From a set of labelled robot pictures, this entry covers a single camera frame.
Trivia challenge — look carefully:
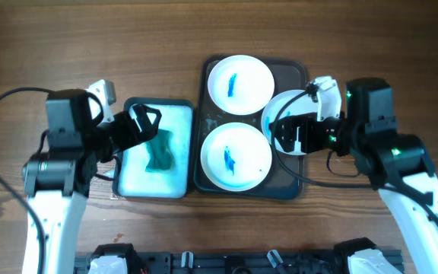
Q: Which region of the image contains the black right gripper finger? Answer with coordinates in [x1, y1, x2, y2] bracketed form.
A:
[275, 137, 299, 153]
[268, 116, 299, 133]

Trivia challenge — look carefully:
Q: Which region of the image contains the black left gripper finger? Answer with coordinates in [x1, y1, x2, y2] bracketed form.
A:
[125, 110, 148, 147]
[132, 104, 162, 139]

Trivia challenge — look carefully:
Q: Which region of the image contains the green scrubbing sponge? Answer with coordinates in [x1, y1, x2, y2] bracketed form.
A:
[146, 129, 175, 172]

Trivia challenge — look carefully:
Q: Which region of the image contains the white plate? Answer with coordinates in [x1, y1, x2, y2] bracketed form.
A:
[199, 123, 272, 192]
[207, 55, 275, 116]
[260, 89, 319, 156]

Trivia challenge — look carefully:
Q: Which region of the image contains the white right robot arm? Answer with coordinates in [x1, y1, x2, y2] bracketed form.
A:
[266, 76, 438, 273]

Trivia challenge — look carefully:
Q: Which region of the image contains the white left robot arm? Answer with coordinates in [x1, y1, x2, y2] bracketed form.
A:
[22, 89, 161, 273]

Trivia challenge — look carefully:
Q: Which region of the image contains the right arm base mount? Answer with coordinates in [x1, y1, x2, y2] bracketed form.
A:
[334, 237, 398, 274]

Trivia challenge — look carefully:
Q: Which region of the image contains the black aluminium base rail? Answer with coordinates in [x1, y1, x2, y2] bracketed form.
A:
[73, 249, 405, 274]

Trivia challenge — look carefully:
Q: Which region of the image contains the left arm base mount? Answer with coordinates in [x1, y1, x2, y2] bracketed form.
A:
[88, 244, 148, 274]

